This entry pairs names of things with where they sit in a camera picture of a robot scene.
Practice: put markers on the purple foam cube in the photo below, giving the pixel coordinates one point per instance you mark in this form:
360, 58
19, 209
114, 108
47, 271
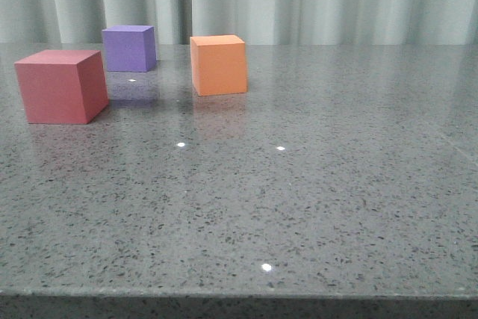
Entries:
129, 48

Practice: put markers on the pale green curtain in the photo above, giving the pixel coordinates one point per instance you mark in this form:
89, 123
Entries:
268, 22

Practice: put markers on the orange foam cube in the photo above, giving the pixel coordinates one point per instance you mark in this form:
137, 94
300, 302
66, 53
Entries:
218, 65

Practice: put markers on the red foam cube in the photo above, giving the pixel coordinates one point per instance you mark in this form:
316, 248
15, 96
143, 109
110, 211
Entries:
62, 86

